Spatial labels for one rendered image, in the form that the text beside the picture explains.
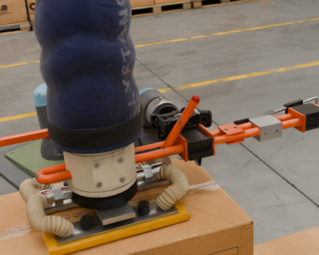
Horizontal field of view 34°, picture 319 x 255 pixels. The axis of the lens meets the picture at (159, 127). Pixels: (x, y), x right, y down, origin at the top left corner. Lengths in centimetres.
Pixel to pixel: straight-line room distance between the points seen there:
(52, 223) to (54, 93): 29
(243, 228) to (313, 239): 68
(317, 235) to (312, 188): 139
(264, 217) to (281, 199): 23
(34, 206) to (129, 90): 34
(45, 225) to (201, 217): 37
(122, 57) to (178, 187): 35
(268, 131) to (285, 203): 176
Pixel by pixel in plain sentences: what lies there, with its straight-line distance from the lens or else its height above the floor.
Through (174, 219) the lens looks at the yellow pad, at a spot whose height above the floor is 96.
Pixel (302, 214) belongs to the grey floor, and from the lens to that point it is 307.
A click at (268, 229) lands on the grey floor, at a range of 293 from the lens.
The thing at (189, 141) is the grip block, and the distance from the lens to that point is 132.
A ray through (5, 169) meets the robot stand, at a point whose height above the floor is 75.
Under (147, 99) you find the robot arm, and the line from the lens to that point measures 158.
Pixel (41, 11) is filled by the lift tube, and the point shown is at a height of 147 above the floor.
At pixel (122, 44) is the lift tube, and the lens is 112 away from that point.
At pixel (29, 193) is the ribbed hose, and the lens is 129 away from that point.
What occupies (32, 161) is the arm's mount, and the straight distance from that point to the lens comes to 207.
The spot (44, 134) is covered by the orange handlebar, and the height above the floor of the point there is 108.
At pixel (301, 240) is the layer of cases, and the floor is 54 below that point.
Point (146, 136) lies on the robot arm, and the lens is 162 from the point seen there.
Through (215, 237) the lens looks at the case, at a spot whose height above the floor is 93.
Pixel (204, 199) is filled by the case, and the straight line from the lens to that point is 136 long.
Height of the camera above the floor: 165
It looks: 23 degrees down
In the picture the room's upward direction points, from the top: 4 degrees counter-clockwise
